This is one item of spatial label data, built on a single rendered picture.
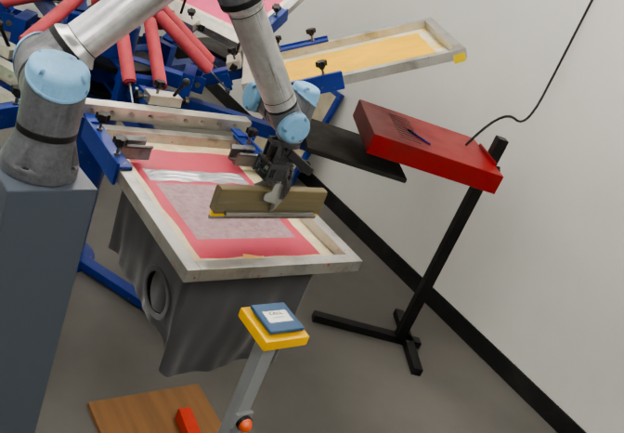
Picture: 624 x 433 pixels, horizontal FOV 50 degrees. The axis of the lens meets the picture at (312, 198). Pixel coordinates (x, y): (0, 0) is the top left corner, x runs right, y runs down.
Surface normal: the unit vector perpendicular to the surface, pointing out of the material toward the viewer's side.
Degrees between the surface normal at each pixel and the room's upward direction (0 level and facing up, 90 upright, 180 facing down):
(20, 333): 90
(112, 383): 0
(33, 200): 90
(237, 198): 90
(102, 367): 0
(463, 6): 90
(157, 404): 0
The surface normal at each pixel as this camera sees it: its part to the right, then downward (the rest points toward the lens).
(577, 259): -0.77, -0.02
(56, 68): 0.40, -0.77
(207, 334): 0.48, 0.59
